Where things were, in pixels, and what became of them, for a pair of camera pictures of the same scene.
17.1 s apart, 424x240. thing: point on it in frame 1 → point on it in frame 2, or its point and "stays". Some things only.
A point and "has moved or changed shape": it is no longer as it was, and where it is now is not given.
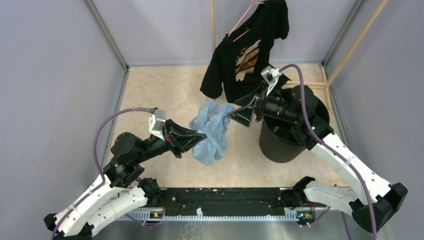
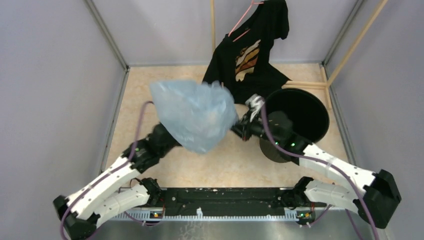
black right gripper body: [261, 106] → [256, 128]
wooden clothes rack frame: [318, 86] stays
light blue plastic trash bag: [211, 120] has moved or changed shape
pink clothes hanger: [242, 18] stays
